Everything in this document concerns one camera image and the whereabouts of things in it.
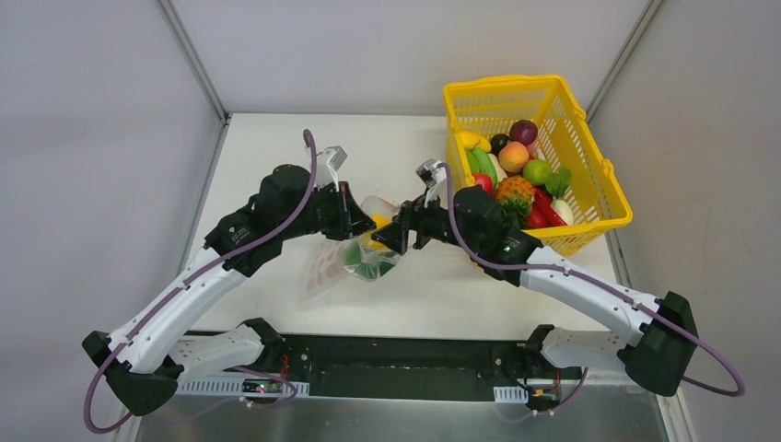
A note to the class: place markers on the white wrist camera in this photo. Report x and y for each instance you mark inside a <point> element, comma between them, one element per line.
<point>434,176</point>
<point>329,161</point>

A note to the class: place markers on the yellow plastic basket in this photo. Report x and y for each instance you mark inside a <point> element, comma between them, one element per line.
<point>489,105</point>

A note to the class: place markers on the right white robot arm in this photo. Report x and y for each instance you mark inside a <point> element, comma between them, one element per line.
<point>652,335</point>

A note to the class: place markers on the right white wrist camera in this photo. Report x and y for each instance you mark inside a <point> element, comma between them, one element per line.
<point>434,176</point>

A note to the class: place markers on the peach toy fruit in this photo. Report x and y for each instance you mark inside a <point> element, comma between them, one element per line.
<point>513,157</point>

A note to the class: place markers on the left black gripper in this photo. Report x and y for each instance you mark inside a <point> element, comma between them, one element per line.
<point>344,210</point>

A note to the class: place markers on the green toy cucumber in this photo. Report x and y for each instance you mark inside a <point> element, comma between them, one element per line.
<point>480,163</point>

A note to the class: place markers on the toy pineapple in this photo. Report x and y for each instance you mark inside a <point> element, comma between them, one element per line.
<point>515,195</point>

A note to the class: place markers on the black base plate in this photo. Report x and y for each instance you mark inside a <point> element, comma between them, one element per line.
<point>408,369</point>

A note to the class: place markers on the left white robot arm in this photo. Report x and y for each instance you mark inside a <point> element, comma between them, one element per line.
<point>144,362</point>

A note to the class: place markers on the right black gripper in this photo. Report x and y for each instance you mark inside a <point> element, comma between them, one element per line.
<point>418,221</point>

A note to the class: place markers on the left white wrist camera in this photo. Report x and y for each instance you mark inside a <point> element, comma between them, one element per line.
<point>329,161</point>

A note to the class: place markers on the clear pink-dotted zip bag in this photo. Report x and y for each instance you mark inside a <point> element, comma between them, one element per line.
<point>334,262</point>

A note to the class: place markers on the dark toy plum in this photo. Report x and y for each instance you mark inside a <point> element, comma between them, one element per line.
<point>498,142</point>

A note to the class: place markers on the green toy lime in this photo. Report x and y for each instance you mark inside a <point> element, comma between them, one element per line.
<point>537,171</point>

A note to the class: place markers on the red toy chili pepper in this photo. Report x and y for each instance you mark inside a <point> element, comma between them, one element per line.
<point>544,203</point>

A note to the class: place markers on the white toy radish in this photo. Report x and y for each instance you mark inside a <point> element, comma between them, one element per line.
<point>557,186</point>

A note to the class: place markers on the dark purple toy onion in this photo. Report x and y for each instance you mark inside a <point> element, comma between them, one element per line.
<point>524,132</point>

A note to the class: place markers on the green toy bok choy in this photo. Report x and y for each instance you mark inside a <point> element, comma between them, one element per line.
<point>367,264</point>

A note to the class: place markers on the red toy apple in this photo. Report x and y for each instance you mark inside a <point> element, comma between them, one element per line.
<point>485,182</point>

